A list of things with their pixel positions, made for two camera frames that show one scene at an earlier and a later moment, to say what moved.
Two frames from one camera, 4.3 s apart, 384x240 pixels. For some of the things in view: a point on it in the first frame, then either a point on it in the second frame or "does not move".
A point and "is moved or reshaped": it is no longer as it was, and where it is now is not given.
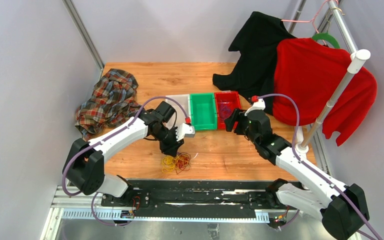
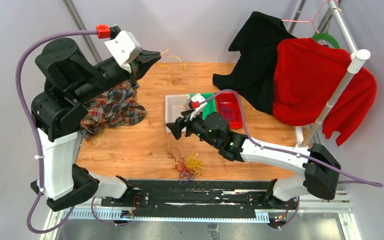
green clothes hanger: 326,36 does not move
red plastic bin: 227,102 does not move
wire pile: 179,163 is moved or reshaped
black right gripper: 237,115 to 176,127
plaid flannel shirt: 113,99 does not move
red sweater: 307,75 does not move
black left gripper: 172,148 to 139,68
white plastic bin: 185,100 does not move
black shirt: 253,75 does not move
